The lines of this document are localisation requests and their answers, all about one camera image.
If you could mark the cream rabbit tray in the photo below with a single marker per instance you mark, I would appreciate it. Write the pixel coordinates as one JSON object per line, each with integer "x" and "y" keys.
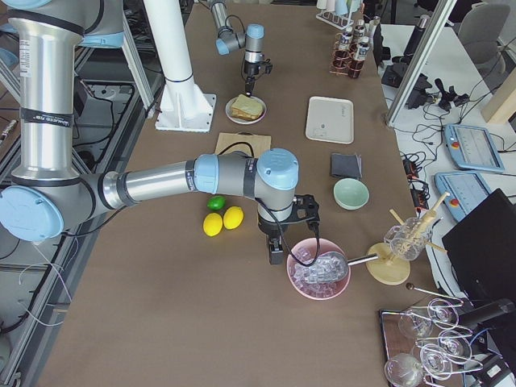
{"x": 330, "y": 120}

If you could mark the yellow lemon upper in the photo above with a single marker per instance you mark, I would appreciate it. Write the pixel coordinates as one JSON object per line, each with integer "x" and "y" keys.
{"x": 233, "y": 217}

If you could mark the green lime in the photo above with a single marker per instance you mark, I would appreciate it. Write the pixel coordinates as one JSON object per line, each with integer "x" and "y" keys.
{"x": 216, "y": 202}

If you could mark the yellow lemon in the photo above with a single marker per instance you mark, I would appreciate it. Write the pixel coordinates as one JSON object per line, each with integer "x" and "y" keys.
{"x": 212, "y": 224}
{"x": 233, "y": 217}

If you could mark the teach pendant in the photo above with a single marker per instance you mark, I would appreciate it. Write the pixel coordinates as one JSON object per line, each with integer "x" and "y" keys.
{"x": 472, "y": 148}
{"x": 467, "y": 190}

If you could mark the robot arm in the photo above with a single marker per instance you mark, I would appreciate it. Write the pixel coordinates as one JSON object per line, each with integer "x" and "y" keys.
{"x": 49, "y": 197}
{"x": 250, "y": 39}

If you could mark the wooden cutting board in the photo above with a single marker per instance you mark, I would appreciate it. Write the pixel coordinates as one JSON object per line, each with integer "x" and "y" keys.
{"x": 247, "y": 143}

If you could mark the grey office chair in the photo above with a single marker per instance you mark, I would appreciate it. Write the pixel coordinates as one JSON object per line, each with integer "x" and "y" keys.
{"x": 479, "y": 32}

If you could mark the tea bottle upper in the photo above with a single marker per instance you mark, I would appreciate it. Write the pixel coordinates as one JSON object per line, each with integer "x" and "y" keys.
{"x": 359, "y": 31}

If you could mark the teach pendant lower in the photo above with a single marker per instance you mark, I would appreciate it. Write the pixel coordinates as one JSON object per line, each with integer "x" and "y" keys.
{"x": 467, "y": 190}

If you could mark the bread slice under egg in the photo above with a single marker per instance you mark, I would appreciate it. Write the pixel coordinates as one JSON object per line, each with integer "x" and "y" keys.
{"x": 245, "y": 115}

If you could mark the teach pendant upper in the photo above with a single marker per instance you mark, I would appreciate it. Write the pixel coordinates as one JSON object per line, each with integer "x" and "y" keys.
{"x": 472, "y": 148}

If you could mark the green bowl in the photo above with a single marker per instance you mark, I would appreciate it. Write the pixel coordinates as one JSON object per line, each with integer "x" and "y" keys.
{"x": 350, "y": 194}

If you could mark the tea bottle lower left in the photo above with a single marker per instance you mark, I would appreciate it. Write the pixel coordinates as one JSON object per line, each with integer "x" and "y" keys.
{"x": 345, "y": 40}

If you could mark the glass mug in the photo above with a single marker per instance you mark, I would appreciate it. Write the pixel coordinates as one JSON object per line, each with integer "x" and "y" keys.
{"x": 409, "y": 239}

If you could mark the wooden mug tree stand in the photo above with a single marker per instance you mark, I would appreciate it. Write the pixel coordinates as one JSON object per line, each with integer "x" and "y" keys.
{"x": 390, "y": 269}

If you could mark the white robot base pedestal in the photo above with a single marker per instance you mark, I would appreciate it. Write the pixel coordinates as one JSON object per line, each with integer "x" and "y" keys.
{"x": 183, "y": 105}

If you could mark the metal ice scoop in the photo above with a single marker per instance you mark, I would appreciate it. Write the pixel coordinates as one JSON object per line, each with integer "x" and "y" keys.
{"x": 329, "y": 267}

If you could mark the wine glass rack tray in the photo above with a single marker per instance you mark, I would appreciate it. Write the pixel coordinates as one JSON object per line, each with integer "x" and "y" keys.
{"x": 425, "y": 344}

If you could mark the pink bowl of ice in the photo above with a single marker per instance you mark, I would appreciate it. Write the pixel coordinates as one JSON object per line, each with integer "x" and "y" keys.
{"x": 322, "y": 291}

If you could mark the yellow lemon lower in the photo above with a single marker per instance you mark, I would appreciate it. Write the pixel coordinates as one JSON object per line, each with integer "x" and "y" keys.
{"x": 212, "y": 224}

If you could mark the tea bottle lower right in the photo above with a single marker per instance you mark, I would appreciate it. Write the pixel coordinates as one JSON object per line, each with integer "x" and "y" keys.
{"x": 362, "y": 50}

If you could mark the copper wire bottle rack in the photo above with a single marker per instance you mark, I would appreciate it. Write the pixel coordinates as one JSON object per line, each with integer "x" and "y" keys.
{"x": 343, "y": 63}

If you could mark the grey folded cloth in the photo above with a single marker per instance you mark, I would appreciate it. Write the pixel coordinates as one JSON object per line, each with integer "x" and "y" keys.
{"x": 346, "y": 166}

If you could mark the tea bottle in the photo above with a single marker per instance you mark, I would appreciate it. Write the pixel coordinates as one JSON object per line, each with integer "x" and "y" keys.
{"x": 359, "y": 31}
{"x": 362, "y": 50}
{"x": 345, "y": 40}

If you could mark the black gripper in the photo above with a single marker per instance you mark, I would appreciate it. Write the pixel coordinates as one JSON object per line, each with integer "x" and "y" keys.
{"x": 269, "y": 230}
{"x": 249, "y": 68}

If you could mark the white round plate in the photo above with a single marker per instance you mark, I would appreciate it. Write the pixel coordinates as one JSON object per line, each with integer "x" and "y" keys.
{"x": 239, "y": 121}

